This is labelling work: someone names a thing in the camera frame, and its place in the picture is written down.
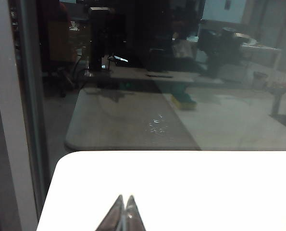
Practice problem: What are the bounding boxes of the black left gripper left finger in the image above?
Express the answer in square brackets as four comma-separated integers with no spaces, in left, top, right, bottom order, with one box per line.
[94,194,125,231]

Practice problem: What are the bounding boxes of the large glass window pane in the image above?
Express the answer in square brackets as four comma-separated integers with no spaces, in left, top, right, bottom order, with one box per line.
[8,0,286,217]

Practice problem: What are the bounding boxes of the grey window frame post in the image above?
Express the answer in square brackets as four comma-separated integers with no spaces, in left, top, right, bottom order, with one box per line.
[0,0,51,231]

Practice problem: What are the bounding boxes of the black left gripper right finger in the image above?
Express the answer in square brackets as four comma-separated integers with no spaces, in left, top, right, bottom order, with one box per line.
[122,194,147,231]

